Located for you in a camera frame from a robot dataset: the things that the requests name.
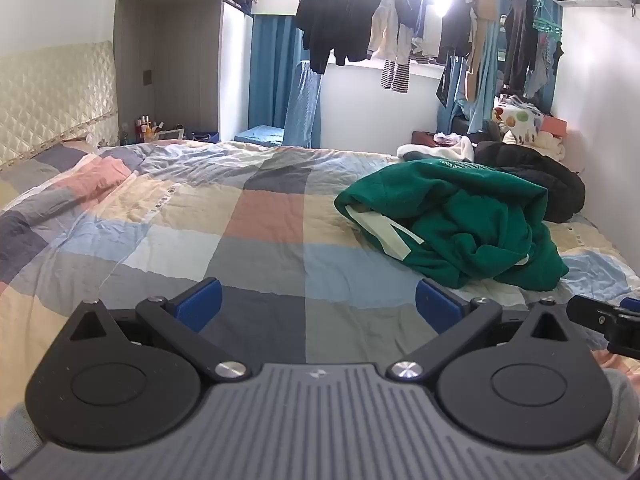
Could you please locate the tan hanging coat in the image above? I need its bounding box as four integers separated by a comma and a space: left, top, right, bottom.
462, 0, 502, 102

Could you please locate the group of bedside bottles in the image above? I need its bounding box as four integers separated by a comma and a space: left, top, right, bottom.
120, 114, 167, 144

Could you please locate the white and blue fleece garment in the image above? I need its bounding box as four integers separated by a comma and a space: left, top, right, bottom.
397, 135, 476, 163

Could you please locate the blue window curtain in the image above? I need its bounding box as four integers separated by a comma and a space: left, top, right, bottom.
249, 14, 303, 137

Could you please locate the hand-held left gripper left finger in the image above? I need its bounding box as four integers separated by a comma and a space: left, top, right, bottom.
69, 277, 252, 381

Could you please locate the black hanging garment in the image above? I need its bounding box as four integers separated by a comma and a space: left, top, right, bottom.
501, 0, 542, 98

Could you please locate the green hoodie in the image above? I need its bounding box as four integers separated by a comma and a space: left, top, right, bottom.
334, 157, 571, 292

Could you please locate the cream quilted headboard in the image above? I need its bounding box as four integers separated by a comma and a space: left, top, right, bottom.
0, 40, 119, 168

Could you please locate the teal clothes hanger rack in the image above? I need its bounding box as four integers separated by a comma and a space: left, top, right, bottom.
531, 7, 565, 47

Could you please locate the patchwork bed cover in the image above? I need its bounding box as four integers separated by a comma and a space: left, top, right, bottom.
0, 138, 640, 411

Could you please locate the polka dot pillow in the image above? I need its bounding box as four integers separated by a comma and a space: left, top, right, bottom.
492, 95, 546, 146

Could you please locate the white bedside cabinet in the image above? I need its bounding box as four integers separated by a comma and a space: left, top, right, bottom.
114, 0, 253, 143

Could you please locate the white hanging shirt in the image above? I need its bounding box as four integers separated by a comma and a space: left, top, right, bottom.
372, 0, 416, 61

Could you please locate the cream plush toy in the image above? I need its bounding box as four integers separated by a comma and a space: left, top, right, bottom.
536, 132, 567, 162

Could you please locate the person's grey fleece top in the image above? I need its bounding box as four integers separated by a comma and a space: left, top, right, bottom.
595, 369, 640, 473

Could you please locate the light blue striped cloth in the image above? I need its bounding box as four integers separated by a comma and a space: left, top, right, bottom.
284, 60, 322, 149

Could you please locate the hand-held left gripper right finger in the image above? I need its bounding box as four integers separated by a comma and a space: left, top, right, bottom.
387, 277, 571, 383

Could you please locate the striped hanging garment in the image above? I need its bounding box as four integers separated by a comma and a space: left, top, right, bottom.
381, 57, 412, 94

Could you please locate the black puffer jacket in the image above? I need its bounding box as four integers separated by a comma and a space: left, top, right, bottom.
472, 141, 587, 223

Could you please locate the pink box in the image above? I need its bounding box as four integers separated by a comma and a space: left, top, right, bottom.
540, 115, 569, 139

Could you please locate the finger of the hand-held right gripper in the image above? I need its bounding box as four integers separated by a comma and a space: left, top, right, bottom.
607, 297, 640, 357
566, 294, 623, 333

